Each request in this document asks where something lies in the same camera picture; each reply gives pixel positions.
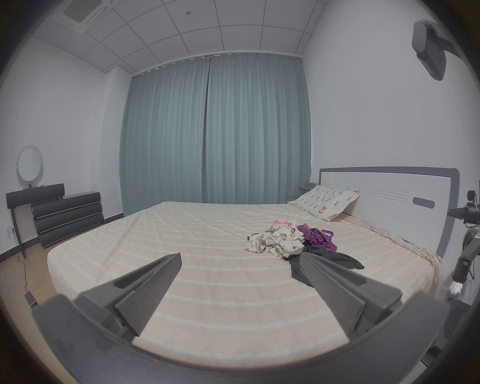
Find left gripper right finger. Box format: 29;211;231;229
300;252;404;342

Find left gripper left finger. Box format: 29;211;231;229
73;253;183;342

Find black shorts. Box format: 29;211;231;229
283;251;365;287

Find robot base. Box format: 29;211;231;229
420;277;474;370

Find bed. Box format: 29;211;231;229
47;167;460;366

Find purple garment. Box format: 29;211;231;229
297;224;338;254

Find white printed garment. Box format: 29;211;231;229
244;229;306;259

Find white printed pillow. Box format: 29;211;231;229
289;184;360;222

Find grey bedside table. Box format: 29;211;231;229
287;182;316;204

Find black dressing table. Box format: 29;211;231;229
5;183;65;259

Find round white-framed mirror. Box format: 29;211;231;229
16;145;44;189

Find blue-green curtain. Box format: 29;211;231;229
119;52;312;217

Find ceiling air conditioner vent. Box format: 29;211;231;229
62;0;113;36

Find black cable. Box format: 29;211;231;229
17;254;38;306

